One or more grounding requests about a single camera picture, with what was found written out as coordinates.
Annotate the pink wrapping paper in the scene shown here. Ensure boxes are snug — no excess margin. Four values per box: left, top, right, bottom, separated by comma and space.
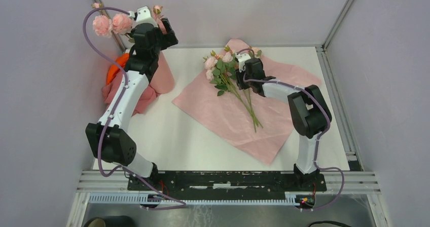
172, 39, 323, 166

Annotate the pink cloth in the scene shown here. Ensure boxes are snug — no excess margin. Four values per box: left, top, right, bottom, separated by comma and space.
101, 73, 159, 116

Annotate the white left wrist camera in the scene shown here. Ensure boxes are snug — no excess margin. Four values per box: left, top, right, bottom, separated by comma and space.
128, 6, 158, 27

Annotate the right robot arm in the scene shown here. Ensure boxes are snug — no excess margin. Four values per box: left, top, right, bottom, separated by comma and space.
235, 55, 332, 191

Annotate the white slotted cable duct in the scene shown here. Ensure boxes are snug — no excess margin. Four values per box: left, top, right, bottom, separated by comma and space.
88, 192, 315, 207

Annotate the pink rose stem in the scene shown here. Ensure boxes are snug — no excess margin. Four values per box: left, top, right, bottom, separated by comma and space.
92, 11, 134, 44
152, 5, 167, 34

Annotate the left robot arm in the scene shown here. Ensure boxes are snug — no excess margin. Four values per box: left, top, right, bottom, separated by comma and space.
85, 17, 178, 190

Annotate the pink rose stems bunch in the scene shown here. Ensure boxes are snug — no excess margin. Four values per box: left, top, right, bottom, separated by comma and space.
203, 45, 263, 131

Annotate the orange cloth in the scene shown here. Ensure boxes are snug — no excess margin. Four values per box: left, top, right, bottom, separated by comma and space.
105, 53, 129, 85

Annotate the black floor cable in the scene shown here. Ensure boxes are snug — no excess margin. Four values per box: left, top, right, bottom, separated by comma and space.
307, 220, 353, 227

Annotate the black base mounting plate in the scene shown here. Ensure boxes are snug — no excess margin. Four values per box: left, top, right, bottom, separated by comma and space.
148, 171, 327, 200

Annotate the black round object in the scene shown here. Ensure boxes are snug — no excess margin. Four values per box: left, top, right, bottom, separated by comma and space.
83, 215, 136, 227

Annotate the pink cylindrical vase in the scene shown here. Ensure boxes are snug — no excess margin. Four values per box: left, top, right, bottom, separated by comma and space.
150, 52, 175, 94

